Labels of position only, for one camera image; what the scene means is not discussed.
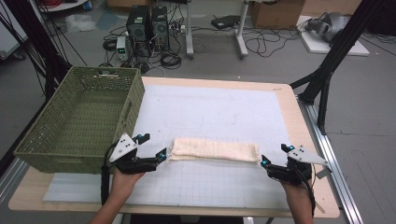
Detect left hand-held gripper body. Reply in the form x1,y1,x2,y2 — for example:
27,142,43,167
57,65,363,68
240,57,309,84
108,133,160,175

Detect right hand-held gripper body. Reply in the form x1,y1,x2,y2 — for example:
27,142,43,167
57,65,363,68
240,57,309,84
266,145,330,187

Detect cream towel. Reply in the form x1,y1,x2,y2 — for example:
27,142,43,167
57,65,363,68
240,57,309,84
167,136,262,164

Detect person's right hand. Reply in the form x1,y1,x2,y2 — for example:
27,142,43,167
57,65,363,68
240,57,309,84
280,181,312,201

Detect person's left hand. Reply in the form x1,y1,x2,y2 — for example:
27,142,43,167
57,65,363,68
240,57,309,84
110,169,146,201

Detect green woven basket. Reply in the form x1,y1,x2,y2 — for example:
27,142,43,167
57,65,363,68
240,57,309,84
13,65,146,175

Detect white grid mat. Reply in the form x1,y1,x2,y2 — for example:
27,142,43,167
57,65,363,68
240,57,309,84
42,84,293,210

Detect grey power supply unit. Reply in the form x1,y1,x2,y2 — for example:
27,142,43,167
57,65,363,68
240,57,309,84
116,35,130,63

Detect white floor board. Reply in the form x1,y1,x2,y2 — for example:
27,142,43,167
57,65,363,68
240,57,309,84
297,15,371,57

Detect black computer tower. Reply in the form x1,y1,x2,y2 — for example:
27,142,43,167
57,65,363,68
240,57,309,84
150,6,171,52
125,5,153,59

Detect white desk leg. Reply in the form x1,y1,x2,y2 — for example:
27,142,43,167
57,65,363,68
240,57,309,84
185,0,195,60
234,0,250,60

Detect grey robot device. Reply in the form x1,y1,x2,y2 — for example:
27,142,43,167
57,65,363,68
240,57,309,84
304,11,351,43

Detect clear plastic bag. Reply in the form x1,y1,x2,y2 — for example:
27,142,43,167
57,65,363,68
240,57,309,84
64,13,98,34

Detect large cardboard box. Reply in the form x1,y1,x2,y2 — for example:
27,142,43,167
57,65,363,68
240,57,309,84
250,0,306,30

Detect black flat box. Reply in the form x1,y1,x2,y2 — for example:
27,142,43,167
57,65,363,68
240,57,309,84
210,14,242,31

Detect white round table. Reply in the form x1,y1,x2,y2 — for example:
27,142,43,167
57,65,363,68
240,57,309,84
38,0,90,13

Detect white cabinet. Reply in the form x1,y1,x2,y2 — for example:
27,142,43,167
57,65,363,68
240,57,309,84
0,0,30,61

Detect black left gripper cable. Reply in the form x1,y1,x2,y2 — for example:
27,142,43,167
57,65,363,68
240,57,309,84
100,145,118,207

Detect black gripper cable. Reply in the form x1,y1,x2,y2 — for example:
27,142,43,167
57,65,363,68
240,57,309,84
297,169,318,217
100,145,118,207

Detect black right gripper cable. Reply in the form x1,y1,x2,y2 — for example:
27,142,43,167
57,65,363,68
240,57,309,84
297,169,318,217

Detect aluminium rail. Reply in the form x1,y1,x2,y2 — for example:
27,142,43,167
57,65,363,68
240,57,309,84
0,157,31,204
297,95,364,224

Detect coiled black cable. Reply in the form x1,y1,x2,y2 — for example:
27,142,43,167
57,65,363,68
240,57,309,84
160,52,183,70

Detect loose black floor cables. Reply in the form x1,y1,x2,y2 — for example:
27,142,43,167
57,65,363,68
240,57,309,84
244,26,303,59

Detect black metal frame stand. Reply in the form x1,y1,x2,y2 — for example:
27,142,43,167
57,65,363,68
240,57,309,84
2,0,73,101
289,0,389,135

